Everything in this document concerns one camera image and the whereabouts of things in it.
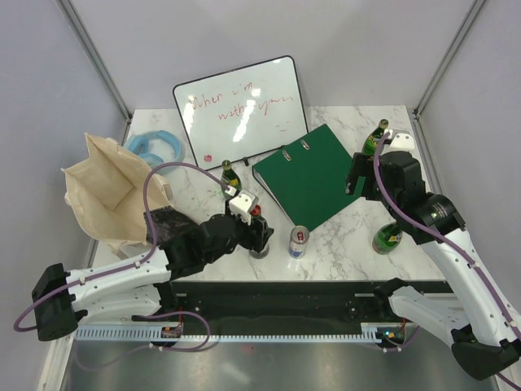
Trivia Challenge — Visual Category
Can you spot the cola bottle red cap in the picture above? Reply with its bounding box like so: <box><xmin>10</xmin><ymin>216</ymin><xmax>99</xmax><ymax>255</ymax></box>
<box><xmin>247</xmin><ymin>205</ymin><xmax>272</xmax><ymax>260</ymax></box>

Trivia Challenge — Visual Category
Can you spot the green perrier bottle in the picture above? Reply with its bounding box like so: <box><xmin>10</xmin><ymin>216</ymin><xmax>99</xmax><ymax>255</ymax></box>
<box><xmin>372</xmin><ymin>222</ymin><xmax>403</xmax><ymax>255</ymax></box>
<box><xmin>361</xmin><ymin>119</ymin><xmax>389</xmax><ymax>156</ymax></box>
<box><xmin>221</xmin><ymin>160</ymin><xmax>243</xmax><ymax>191</ymax></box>

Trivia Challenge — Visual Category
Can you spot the beige canvas tote bag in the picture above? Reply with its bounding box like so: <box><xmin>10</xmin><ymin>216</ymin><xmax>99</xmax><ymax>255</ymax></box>
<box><xmin>62</xmin><ymin>134</ymin><xmax>151</xmax><ymax>253</ymax></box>

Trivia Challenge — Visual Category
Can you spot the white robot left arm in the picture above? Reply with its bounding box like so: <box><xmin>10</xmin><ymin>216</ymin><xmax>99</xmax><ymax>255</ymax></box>
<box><xmin>32</xmin><ymin>207</ymin><xmax>274</xmax><ymax>341</ymax></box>

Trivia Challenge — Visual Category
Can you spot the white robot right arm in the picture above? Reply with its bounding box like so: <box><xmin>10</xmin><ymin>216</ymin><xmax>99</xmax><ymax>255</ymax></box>
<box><xmin>346</xmin><ymin>151</ymin><xmax>520</xmax><ymax>380</ymax></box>

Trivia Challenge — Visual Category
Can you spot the silver blue energy drink can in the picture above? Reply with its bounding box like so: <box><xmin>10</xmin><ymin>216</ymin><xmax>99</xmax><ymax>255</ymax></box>
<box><xmin>288</xmin><ymin>226</ymin><xmax>309</xmax><ymax>259</ymax></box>

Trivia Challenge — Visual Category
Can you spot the small white whiteboard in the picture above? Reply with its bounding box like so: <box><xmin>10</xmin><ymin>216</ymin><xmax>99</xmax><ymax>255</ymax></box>
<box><xmin>173</xmin><ymin>55</ymin><xmax>309</xmax><ymax>170</ymax></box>

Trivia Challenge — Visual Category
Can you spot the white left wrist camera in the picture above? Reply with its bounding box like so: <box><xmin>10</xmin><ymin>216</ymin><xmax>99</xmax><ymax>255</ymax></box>
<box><xmin>229</xmin><ymin>190</ymin><xmax>259</xmax><ymax>226</ymax></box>

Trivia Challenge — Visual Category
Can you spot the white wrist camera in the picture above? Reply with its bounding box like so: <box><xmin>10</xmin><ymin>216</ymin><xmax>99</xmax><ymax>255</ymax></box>
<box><xmin>384</xmin><ymin>130</ymin><xmax>416</xmax><ymax>152</ymax></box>
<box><xmin>229</xmin><ymin>190</ymin><xmax>259</xmax><ymax>226</ymax></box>

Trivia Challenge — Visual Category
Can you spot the green ring binder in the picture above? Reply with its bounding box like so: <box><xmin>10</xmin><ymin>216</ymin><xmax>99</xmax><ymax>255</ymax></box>
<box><xmin>252</xmin><ymin>125</ymin><xmax>365</xmax><ymax>231</ymax></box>

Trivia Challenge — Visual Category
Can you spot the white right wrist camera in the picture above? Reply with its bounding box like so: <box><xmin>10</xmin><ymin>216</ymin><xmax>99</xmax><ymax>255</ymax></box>
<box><xmin>384</xmin><ymin>130</ymin><xmax>416</xmax><ymax>152</ymax></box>

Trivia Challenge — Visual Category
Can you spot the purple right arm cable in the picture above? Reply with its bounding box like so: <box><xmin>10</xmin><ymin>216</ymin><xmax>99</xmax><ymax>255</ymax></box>
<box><xmin>373</xmin><ymin>132</ymin><xmax>521</xmax><ymax>339</ymax></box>

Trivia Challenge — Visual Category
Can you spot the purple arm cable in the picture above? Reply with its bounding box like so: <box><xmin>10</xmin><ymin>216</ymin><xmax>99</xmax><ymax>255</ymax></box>
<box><xmin>12</xmin><ymin>161</ymin><xmax>235</xmax><ymax>331</ymax></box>
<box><xmin>373</xmin><ymin>132</ymin><xmax>521</xmax><ymax>339</ymax></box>

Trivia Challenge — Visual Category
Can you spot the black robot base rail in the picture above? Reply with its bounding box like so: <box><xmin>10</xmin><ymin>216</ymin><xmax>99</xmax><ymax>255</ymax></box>
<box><xmin>132</xmin><ymin>279</ymin><xmax>453</xmax><ymax>337</ymax></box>

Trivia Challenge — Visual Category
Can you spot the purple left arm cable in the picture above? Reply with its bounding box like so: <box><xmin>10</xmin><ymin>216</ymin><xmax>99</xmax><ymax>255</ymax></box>
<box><xmin>12</xmin><ymin>161</ymin><xmax>235</xmax><ymax>331</ymax></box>

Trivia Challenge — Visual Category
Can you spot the white slotted cable duct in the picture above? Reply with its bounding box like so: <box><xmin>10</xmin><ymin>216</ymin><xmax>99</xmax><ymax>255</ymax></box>
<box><xmin>75</xmin><ymin>324</ymin><xmax>382</xmax><ymax>344</ymax></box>

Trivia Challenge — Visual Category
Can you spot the right aluminium frame post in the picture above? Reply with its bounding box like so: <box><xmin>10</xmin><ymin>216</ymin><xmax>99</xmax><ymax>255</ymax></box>
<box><xmin>410</xmin><ymin>0</ymin><xmax>488</xmax><ymax>121</ymax></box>

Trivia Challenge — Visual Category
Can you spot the aluminium frame post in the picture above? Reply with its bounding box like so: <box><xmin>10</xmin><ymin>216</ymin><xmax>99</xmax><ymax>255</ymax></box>
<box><xmin>410</xmin><ymin>0</ymin><xmax>488</xmax><ymax>121</ymax></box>
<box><xmin>56</xmin><ymin>0</ymin><xmax>132</xmax><ymax>123</ymax></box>

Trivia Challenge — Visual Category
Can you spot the left aluminium frame post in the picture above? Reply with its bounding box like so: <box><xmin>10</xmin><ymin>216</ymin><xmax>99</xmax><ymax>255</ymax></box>
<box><xmin>56</xmin><ymin>0</ymin><xmax>132</xmax><ymax>123</ymax></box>

